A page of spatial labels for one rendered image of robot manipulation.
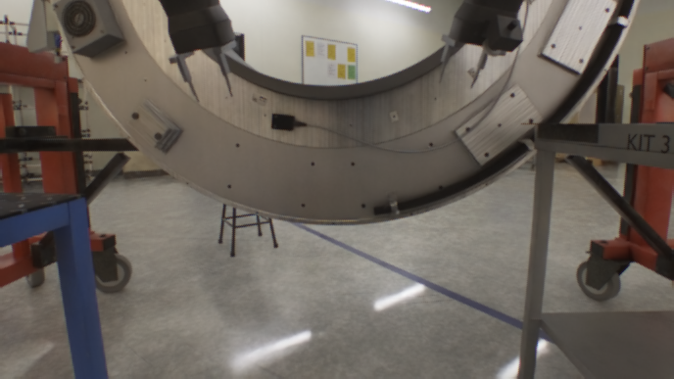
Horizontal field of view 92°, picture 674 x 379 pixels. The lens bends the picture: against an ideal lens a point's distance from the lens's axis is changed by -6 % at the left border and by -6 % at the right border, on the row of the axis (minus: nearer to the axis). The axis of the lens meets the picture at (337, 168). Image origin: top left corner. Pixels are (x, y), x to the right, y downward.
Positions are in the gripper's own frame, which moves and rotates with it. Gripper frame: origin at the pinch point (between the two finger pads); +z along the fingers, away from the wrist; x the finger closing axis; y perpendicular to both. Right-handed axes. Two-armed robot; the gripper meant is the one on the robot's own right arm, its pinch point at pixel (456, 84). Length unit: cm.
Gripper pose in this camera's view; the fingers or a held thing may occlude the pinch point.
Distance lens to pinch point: 54.2
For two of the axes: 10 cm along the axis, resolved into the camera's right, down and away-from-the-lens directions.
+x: 9.8, 0.9, 1.6
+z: -1.6, 8.6, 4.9
